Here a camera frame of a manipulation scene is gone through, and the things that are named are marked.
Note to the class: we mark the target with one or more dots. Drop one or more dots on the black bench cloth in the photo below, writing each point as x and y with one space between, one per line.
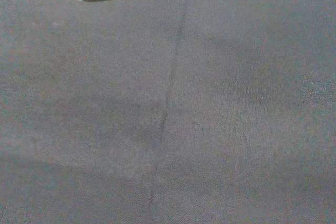
183 116

